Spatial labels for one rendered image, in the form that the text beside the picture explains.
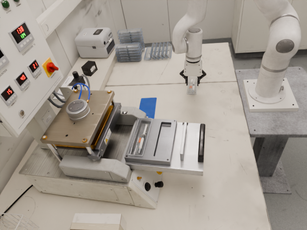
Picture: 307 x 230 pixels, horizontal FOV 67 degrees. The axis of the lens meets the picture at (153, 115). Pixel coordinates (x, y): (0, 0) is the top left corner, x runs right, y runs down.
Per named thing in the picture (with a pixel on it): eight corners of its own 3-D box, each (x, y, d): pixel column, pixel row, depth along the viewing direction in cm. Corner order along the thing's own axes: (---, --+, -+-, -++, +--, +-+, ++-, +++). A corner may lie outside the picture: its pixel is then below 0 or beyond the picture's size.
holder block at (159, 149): (125, 161, 84) (124, 157, 82) (138, 122, 98) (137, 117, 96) (170, 165, 80) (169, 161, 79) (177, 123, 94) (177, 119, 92)
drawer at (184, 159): (122, 169, 86) (117, 157, 81) (136, 126, 101) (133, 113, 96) (203, 177, 80) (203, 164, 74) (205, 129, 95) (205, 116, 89)
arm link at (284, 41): (287, 58, 116) (303, 11, 98) (288, 82, 105) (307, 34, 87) (261, 56, 119) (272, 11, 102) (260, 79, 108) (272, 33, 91)
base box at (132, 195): (40, 193, 104) (20, 173, 93) (75, 131, 130) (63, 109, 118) (156, 209, 92) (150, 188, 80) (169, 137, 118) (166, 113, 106)
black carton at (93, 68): (84, 75, 163) (80, 67, 158) (91, 68, 168) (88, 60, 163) (91, 76, 160) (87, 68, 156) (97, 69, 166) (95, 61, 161)
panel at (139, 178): (156, 204, 93) (129, 180, 83) (167, 145, 114) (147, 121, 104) (161, 203, 92) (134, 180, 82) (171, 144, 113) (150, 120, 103)
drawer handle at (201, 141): (197, 162, 80) (197, 155, 77) (199, 129, 90) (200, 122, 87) (203, 162, 80) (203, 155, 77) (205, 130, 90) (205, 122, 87)
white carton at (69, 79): (57, 107, 140) (51, 98, 135) (71, 85, 156) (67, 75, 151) (75, 108, 138) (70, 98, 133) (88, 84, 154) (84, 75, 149)
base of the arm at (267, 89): (282, 80, 132) (291, 52, 118) (288, 104, 120) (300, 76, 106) (246, 80, 136) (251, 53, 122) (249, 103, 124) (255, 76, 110)
